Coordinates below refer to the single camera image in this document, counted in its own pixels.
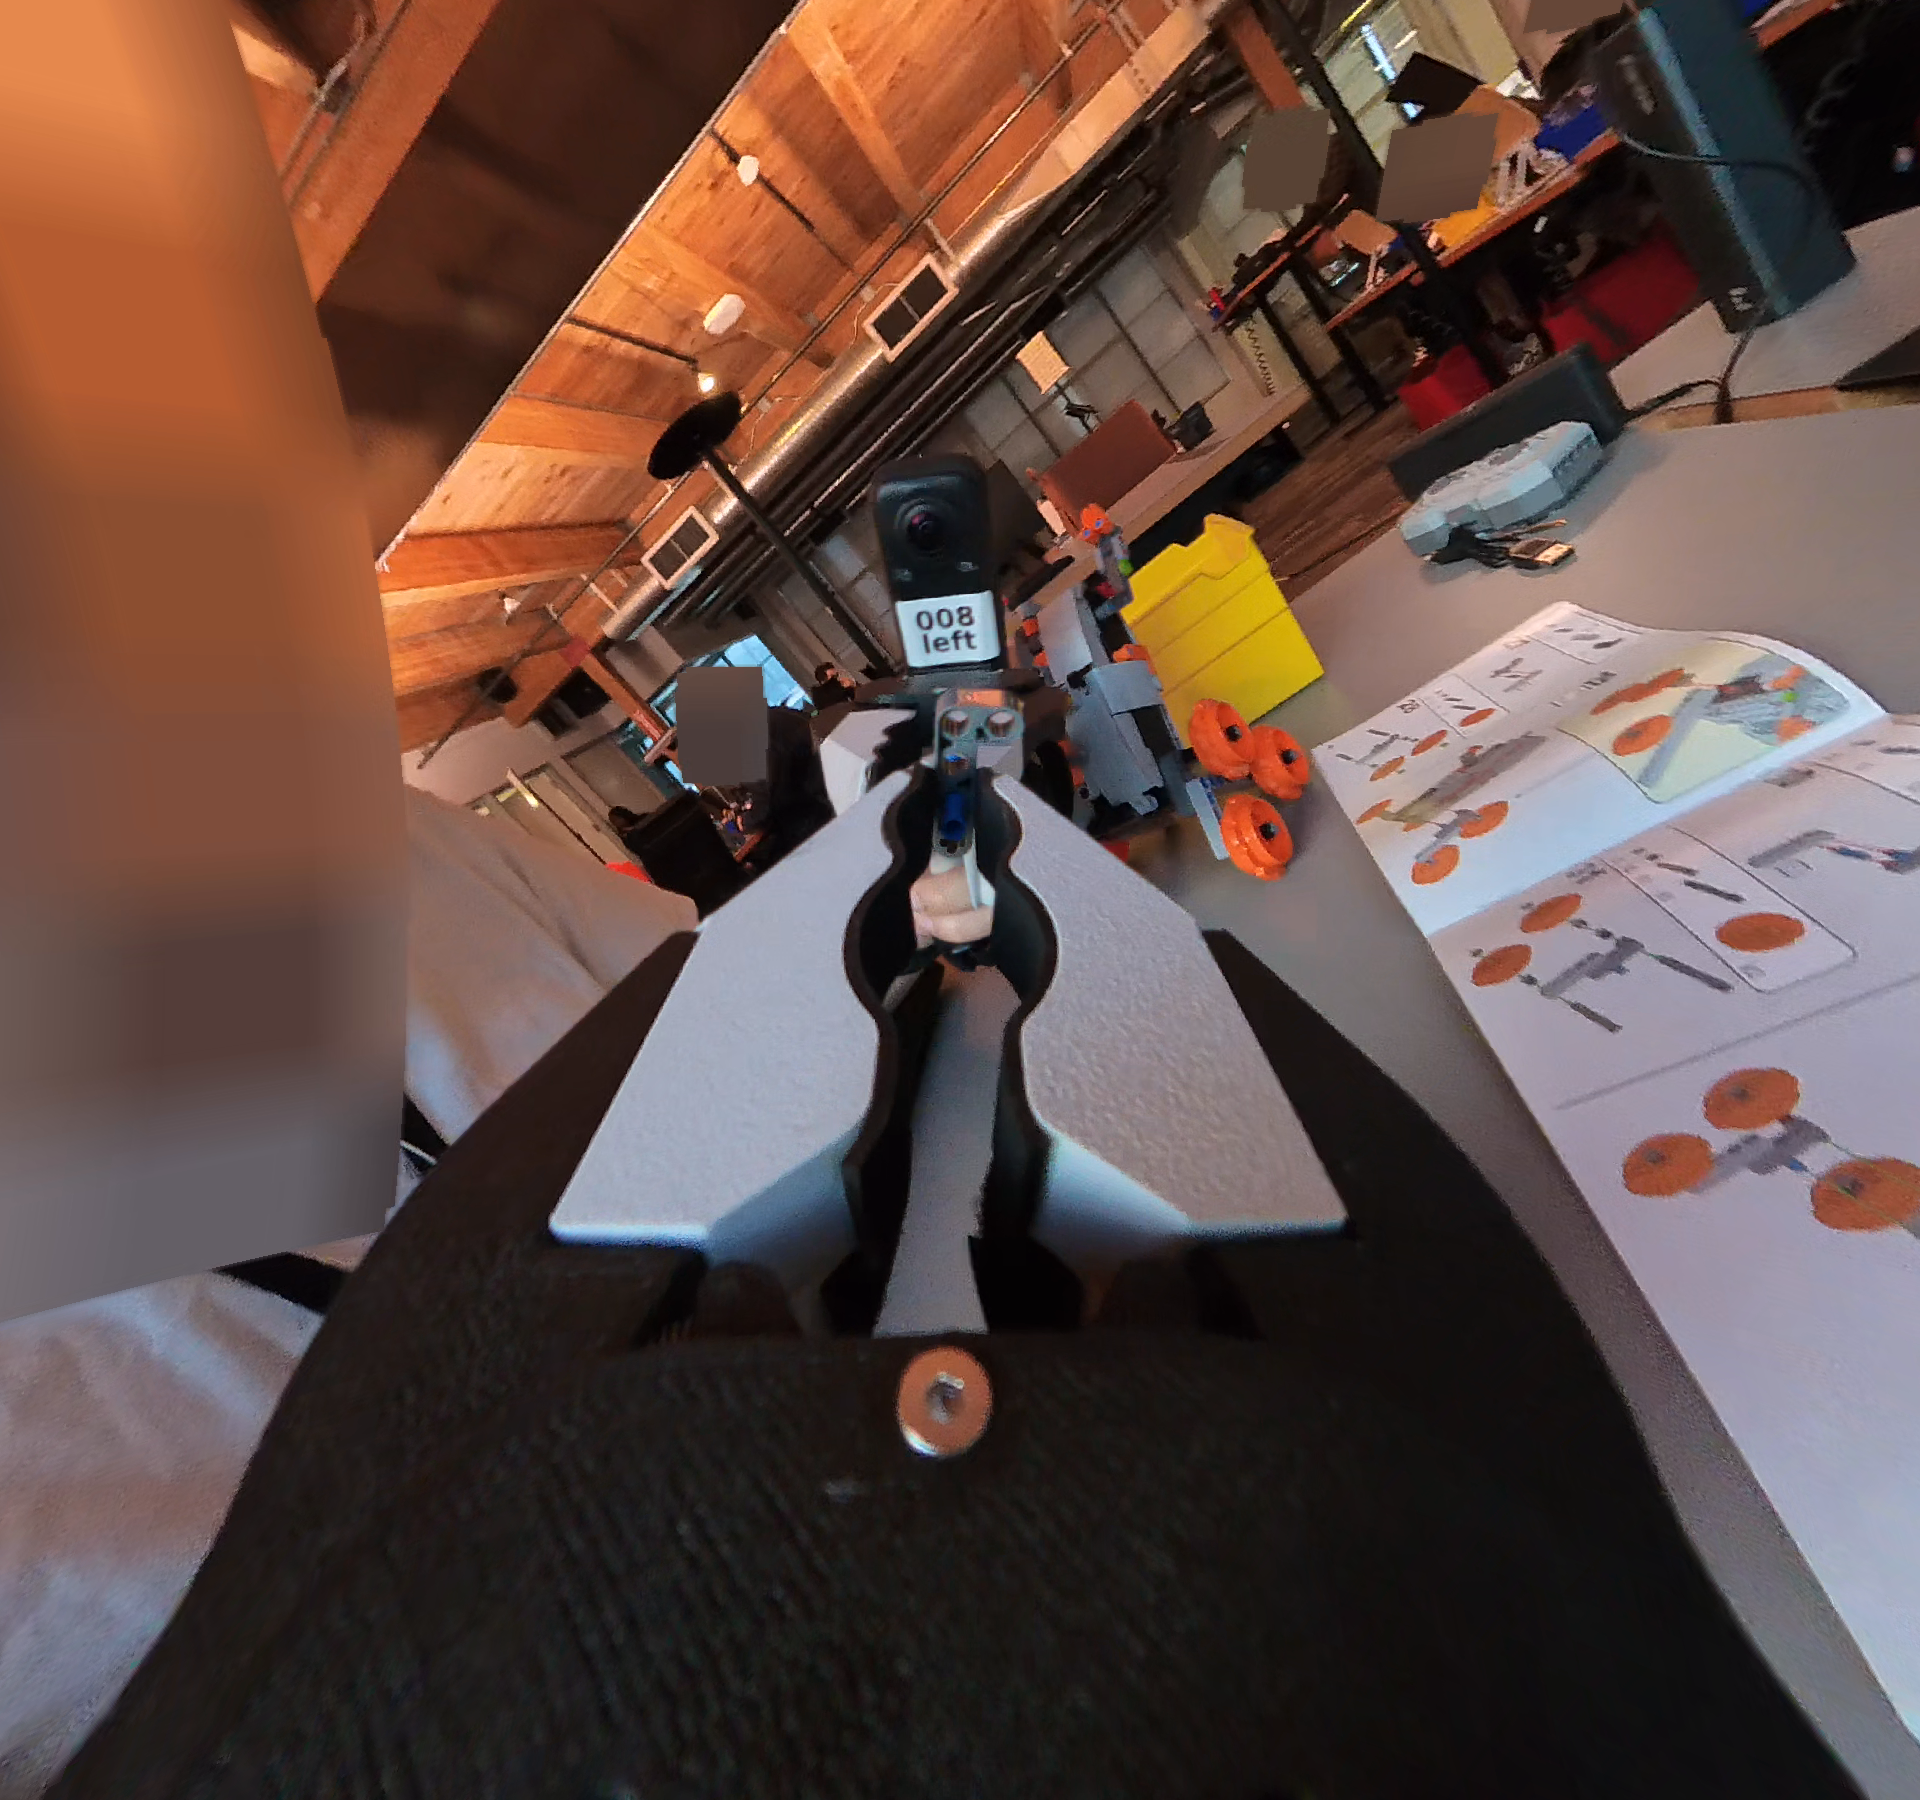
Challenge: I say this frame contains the yellow storage bin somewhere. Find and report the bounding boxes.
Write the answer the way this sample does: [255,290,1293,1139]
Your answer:
[1122,515,1325,733]

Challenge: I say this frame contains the dark computer tower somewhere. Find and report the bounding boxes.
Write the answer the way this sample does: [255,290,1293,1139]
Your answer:
[1585,0,1858,337]

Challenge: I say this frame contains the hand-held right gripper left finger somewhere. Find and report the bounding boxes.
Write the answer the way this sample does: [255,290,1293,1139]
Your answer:
[548,769,920,1334]

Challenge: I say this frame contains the white air vent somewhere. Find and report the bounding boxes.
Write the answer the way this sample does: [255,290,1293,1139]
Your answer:
[863,254,961,366]

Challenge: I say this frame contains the black rectangular box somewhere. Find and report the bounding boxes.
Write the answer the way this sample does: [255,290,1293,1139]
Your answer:
[1386,345,1632,500]

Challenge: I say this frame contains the grey and orange toy robot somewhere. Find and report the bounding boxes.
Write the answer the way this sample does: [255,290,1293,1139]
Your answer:
[1015,499,1205,846]

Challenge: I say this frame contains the black strap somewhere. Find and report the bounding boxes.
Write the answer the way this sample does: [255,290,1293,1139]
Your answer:
[210,1234,380,1315]

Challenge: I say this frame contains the wooden work table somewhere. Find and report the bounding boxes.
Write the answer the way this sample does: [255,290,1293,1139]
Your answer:
[1320,0,1920,333]

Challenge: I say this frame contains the large red storage bin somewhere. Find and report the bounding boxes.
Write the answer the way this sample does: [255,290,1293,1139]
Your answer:
[1542,237,1712,366]

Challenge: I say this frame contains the brown board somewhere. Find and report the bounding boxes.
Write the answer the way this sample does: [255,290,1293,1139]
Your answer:
[1032,402,1176,516]

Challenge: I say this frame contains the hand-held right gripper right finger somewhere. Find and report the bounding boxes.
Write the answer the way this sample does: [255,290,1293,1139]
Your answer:
[978,764,1351,1334]

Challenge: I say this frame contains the silver air duct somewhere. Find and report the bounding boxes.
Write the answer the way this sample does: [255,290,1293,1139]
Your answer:
[599,0,1253,650]

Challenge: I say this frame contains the grey desk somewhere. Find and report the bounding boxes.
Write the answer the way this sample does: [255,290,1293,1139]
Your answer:
[1116,402,1920,1800]

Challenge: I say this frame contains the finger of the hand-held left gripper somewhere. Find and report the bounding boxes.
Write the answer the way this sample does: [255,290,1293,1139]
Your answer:
[824,708,905,804]

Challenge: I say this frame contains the open white instruction booklet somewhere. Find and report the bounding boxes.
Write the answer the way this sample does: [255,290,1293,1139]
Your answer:
[1307,601,1920,1690]

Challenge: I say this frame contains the black usb cable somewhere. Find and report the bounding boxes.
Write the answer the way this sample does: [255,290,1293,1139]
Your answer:
[1428,516,1578,576]

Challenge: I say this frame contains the grey angled building beam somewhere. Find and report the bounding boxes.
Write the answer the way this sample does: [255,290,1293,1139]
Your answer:
[932,686,1026,771]

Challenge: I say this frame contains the neighbouring desk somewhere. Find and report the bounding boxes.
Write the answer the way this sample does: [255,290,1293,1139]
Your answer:
[1601,207,1920,411]

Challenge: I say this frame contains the light background table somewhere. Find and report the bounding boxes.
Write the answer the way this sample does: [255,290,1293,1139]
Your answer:
[1050,382,1325,547]

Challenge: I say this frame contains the black power cable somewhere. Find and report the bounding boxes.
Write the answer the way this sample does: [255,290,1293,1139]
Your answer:
[1626,307,1760,426]

